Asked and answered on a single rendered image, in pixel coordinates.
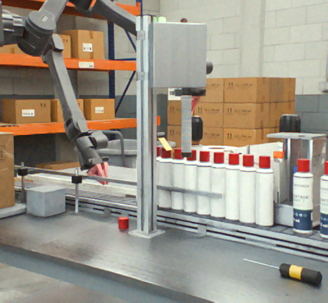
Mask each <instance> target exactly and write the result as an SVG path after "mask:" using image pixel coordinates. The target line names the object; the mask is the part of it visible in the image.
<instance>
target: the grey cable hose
mask: <svg viewBox="0 0 328 303"><path fill-rule="evenodd" d="M181 89H182V91H181V95H182V102H181V103H182V105H181V106H182V108H181V109H182V116H181V117H182V119H181V120H182V127H181V128H182V130H181V131H182V135H181V136H182V142H181V144H182V146H181V147H182V149H181V157H183V158H190V157H192V151H191V147H192V146H191V144H192V142H191V135H192V134H191V131H192V130H191V128H192V127H191V125H192V123H191V117H192V116H191V114H192V112H191V106H192V105H191V103H192V102H191V100H192V98H191V95H192V88H181Z"/></svg>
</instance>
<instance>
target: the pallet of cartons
mask: <svg viewBox="0 0 328 303"><path fill-rule="evenodd" d="M295 88H296V78H289V77H287V78H286V77H277V78H266V77H238V78H206V88H199V89H206V95H205V96H201V97H200V99H199V101H198V103H197V105H196V107H195V109H194V111H193V114H192V116H199V117H201V119H202V123H203V125H202V140H200V145H202V146H226V147H237V148H240V147H246V146H247V145H261V144H266V143H277V142H281V141H282V138H275V137H267V135H269V134H273V133H278V132H279V123H280V118H281V115H283V114H295ZM174 89H181V88H168V102H169V103H168V109H167V119H168V124H169V125H167V141H168V142H175V143H176V146H175V147H172V152H171V158H172V159H173V160H174V149H178V148H180V149H181V146H182V144H181V142H182V136H181V135H182V131H181V130H182V128H181V127H182V120H181V119H182V117H181V116H182V109H181V108H182V106H181V105H182V103H181V102H182V101H181V100H180V97H175V93H174Z"/></svg>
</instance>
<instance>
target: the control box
mask: <svg viewBox="0 0 328 303"><path fill-rule="evenodd" d="M207 29H208V25H207V24H206V23H191V22H177V23H173V22H156V21H154V22H152V23H150V24H149V87H150V88H206V30H207Z"/></svg>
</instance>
